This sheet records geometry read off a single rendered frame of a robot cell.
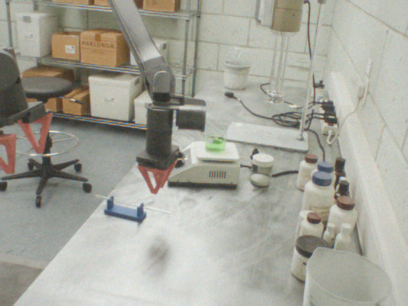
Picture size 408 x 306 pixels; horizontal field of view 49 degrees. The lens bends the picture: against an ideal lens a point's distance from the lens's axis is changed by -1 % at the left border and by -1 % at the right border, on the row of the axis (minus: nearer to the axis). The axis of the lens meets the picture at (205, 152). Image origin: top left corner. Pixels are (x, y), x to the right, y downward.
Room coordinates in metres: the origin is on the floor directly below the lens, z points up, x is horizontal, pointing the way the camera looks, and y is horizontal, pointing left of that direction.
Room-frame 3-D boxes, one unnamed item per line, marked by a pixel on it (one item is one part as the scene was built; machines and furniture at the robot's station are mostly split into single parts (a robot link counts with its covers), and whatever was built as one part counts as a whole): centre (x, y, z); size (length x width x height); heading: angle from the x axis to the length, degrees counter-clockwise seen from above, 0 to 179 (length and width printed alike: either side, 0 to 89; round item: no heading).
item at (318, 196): (0.98, -0.28, 0.81); 0.07 x 0.07 x 0.13
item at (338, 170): (1.15, -0.37, 0.80); 0.04 x 0.04 x 0.11
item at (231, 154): (1.19, -0.03, 0.83); 0.12 x 0.12 x 0.01; 6
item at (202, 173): (1.19, -0.01, 0.79); 0.22 x 0.13 x 0.08; 96
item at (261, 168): (1.18, -0.17, 0.79); 0.06 x 0.06 x 0.08
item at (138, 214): (0.95, 0.18, 0.77); 0.10 x 0.03 x 0.04; 74
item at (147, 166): (0.92, 0.10, 0.88); 0.07 x 0.07 x 0.09; 74
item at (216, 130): (1.19, -0.03, 0.88); 0.07 x 0.06 x 0.08; 11
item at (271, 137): (1.57, -0.22, 0.76); 0.30 x 0.20 x 0.01; 80
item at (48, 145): (2.45, 0.95, 0.28); 0.40 x 0.40 x 0.05
